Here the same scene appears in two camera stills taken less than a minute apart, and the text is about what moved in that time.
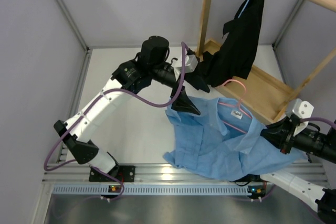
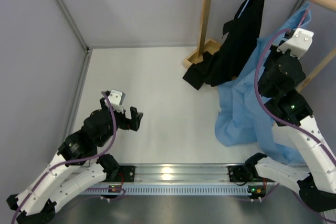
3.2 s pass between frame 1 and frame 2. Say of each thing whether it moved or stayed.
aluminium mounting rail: stayed
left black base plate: stayed
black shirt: stayed
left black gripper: moved
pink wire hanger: moved
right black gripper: moved
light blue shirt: moved
